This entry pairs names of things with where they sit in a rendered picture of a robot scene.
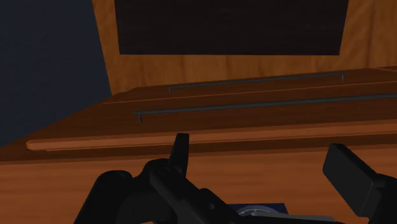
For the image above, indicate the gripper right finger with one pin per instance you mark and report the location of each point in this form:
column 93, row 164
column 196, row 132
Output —
column 350, row 176

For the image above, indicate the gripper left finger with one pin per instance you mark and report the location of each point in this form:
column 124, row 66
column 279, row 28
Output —
column 161, row 192

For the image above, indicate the brown wooden chest of drawers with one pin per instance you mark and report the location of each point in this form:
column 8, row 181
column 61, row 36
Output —
column 279, row 180

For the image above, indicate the dark blue flat rectangular thing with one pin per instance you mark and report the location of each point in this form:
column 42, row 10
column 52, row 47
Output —
column 273, row 207

